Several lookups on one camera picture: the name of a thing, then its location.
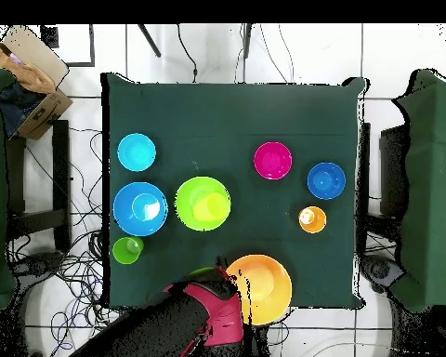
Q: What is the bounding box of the small dark blue bowl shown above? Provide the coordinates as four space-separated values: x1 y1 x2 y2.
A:
307 162 348 201

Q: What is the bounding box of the black chair base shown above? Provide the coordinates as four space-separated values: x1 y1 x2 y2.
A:
10 250 66 284

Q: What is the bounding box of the large yellow-orange bowl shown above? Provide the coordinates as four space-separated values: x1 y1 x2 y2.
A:
224 254 294 327

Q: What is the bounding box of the black tripod leg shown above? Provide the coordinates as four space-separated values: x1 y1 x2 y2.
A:
137 23 163 59
242 23 254 60

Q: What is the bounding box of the green bowl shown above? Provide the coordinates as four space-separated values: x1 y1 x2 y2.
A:
174 176 232 232

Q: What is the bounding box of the tangle of floor cables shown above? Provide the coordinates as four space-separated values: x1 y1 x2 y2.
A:
7 126 124 357

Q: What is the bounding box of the cardboard box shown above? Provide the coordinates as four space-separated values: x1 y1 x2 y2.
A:
0 24 74 141

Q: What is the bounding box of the black metal frame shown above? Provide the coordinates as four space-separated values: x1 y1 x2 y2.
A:
39 23 97 68

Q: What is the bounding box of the yellow cup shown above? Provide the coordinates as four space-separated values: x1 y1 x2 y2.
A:
191 191 228 221

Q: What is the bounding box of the small light blue bowl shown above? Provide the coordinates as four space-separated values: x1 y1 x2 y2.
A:
116 132 158 173

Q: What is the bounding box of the dark blue cloth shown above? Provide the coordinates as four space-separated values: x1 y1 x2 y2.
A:
0 82 47 138

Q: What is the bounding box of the orange cup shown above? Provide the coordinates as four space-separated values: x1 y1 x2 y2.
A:
297 205 328 234

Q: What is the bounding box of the dark green tablecloth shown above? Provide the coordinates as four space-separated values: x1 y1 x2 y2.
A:
100 72 369 310

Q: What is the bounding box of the black stool frame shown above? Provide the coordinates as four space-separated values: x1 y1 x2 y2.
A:
5 119 72 254

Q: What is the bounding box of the green cup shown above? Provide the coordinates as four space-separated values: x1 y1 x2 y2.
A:
111 235 146 266

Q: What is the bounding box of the brown cloth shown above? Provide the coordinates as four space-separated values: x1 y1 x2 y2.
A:
0 38 57 94

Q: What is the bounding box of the pink bowl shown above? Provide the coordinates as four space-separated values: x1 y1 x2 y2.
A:
253 140 294 181

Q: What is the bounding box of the large blue bowl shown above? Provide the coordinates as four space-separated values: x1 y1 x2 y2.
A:
111 180 168 238

